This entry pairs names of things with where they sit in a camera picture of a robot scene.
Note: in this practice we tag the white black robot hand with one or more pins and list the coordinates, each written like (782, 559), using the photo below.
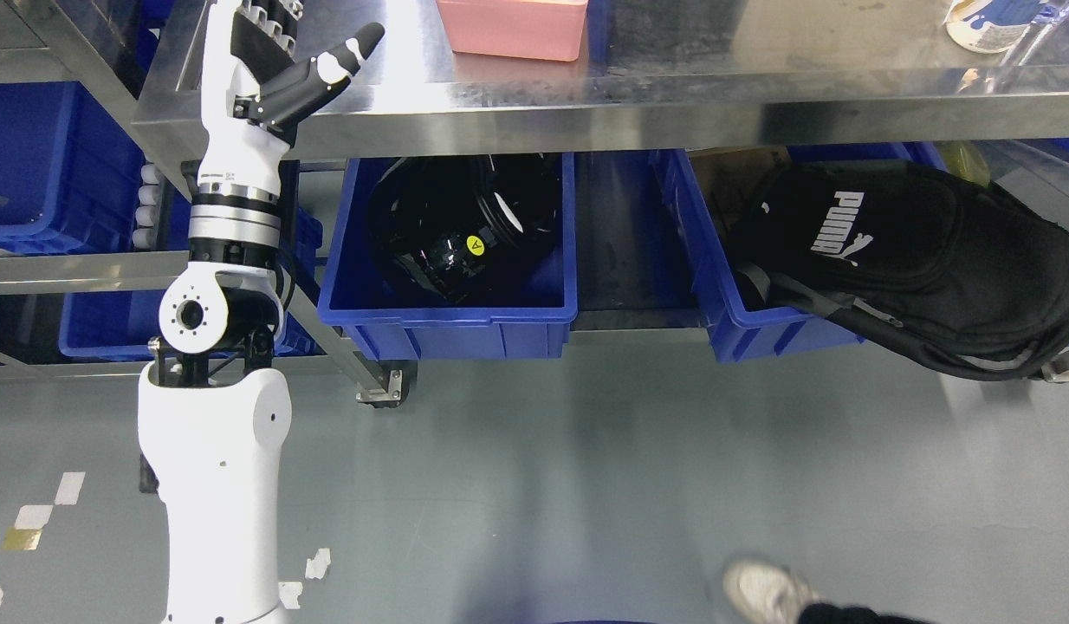
(254, 92)

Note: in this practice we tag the pink storage box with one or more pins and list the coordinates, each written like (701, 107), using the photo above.
(533, 30)

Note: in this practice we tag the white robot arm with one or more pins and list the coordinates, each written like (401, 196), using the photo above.
(213, 412)

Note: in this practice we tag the white blue container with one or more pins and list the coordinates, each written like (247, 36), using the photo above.
(990, 26)

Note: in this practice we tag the blue bin far left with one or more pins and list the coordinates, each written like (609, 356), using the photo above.
(69, 174)

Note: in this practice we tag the black glossy helmet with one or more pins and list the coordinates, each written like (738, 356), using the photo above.
(448, 230)

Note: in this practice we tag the blue bin with black helmet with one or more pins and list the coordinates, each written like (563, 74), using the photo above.
(530, 320)

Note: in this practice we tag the blue bin lower left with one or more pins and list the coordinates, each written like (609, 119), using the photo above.
(117, 325)

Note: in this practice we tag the steel table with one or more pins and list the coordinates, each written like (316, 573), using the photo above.
(686, 74)

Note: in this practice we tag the blue bin under backpack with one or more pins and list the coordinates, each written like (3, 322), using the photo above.
(735, 332)

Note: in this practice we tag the white shoe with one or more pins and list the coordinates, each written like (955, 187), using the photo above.
(763, 592)

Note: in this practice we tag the black Puma backpack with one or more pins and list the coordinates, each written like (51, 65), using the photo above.
(949, 274)

